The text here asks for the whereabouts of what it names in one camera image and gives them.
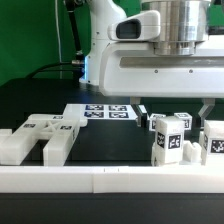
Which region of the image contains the white thin cable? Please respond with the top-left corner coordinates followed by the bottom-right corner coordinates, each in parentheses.
top-left (54, 0), bottom-right (64, 63)

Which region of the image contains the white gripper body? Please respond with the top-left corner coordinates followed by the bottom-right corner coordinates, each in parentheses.
top-left (99, 39), bottom-right (224, 98)

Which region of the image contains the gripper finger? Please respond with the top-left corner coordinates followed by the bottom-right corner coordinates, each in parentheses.
top-left (130, 97), bottom-right (147, 128)
top-left (198, 98), bottom-right (215, 127)

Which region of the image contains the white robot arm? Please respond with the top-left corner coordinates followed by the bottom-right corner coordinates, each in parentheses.
top-left (84, 0), bottom-right (224, 119)

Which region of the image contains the white fiducial marker sheet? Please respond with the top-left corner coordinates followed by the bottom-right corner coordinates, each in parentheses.
top-left (63, 104), bottom-right (137, 120)

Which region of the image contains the white tagged cube left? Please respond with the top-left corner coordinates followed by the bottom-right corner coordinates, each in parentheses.
top-left (149, 113), bottom-right (166, 131)

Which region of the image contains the white tagged cube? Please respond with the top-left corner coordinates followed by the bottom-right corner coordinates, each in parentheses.
top-left (149, 113), bottom-right (166, 131)
top-left (174, 112), bottom-right (192, 130)

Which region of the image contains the white chair back part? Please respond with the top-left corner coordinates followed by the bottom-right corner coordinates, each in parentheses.
top-left (0, 114), bottom-right (88, 166)

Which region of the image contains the white left fence block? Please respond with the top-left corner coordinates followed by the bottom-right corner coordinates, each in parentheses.
top-left (0, 129), bottom-right (12, 145)

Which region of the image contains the white tagged cube right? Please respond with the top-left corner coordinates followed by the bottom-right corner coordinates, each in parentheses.
top-left (174, 112), bottom-right (192, 130)

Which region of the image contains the white front fence bar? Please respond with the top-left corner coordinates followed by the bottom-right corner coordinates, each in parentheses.
top-left (0, 166), bottom-right (224, 193)

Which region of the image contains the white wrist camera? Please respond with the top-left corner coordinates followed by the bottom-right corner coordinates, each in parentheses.
top-left (107, 10), bottom-right (161, 41)

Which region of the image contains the white chair seat part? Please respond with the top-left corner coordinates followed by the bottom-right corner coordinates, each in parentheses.
top-left (151, 140), bottom-right (202, 167)

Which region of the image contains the black cable bundle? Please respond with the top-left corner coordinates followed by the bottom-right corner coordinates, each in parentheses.
top-left (25, 0), bottom-right (86, 80)

